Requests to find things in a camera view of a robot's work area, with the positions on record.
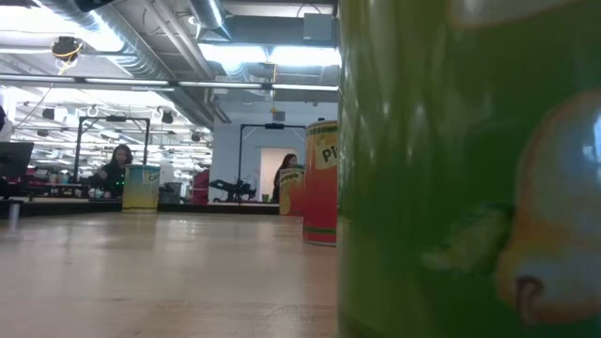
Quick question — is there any black monitor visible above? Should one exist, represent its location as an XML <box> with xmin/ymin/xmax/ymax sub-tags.
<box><xmin>0</xmin><ymin>141</ymin><xmax>35</xmax><ymax>198</ymax></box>

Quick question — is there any silver ventilation duct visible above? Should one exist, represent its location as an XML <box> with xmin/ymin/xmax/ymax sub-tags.
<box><xmin>39</xmin><ymin>0</ymin><xmax>222</xmax><ymax>131</ymax></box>
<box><xmin>187</xmin><ymin>0</ymin><xmax>234</xmax><ymax>41</ymax></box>

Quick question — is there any white door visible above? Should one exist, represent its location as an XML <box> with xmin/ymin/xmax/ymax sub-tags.
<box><xmin>259</xmin><ymin>146</ymin><xmax>298</xmax><ymax>203</ymax></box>

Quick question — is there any red cabinet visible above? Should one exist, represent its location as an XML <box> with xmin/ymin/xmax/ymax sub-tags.
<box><xmin>190</xmin><ymin>168</ymin><xmax>211</xmax><ymax>206</ymax></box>

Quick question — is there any orange pineapple can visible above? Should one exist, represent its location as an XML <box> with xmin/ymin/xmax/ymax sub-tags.
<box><xmin>302</xmin><ymin>120</ymin><xmax>339</xmax><ymax>247</ymax></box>
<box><xmin>278</xmin><ymin>167</ymin><xmax>306</xmax><ymax>217</ymax></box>

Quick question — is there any grey ceiling box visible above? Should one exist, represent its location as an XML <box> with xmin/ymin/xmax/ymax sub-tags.
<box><xmin>302</xmin><ymin>12</ymin><xmax>335</xmax><ymax>42</ymax></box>

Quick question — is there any fluorescent ceiling light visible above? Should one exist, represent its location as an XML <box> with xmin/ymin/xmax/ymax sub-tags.
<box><xmin>197</xmin><ymin>41</ymin><xmax>343</xmax><ymax>68</ymax></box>

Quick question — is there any person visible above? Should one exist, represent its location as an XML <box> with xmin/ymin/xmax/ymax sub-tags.
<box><xmin>271</xmin><ymin>153</ymin><xmax>301</xmax><ymax>203</ymax></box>
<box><xmin>91</xmin><ymin>144</ymin><xmax>135</xmax><ymax>199</ymax></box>

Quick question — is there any black aluminium rig frame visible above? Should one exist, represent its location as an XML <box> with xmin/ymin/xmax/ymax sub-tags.
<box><xmin>0</xmin><ymin>199</ymin><xmax>283</xmax><ymax>220</ymax></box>

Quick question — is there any green pears can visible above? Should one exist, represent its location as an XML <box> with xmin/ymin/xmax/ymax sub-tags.
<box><xmin>335</xmin><ymin>0</ymin><xmax>601</xmax><ymax>338</ymax></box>

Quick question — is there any grey bin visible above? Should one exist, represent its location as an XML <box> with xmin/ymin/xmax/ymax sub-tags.
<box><xmin>158</xmin><ymin>181</ymin><xmax>183</xmax><ymax>205</ymax></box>

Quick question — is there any silver metal post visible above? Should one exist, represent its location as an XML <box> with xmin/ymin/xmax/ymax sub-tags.
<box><xmin>8</xmin><ymin>202</ymin><xmax>21</xmax><ymax>234</ymax></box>

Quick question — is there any black gantry frame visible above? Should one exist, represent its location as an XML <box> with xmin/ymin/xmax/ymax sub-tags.
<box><xmin>72</xmin><ymin>115</ymin><xmax>151</xmax><ymax>185</ymax></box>
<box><xmin>238</xmin><ymin>122</ymin><xmax>310</xmax><ymax>204</ymax></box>

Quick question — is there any black ceiling cord reel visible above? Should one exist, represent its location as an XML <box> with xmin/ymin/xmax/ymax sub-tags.
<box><xmin>50</xmin><ymin>36</ymin><xmax>85</xmax><ymax>62</ymax></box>

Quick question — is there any long ceiling light bar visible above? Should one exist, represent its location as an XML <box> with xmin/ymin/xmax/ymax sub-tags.
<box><xmin>0</xmin><ymin>72</ymin><xmax>339</xmax><ymax>93</ymax></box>

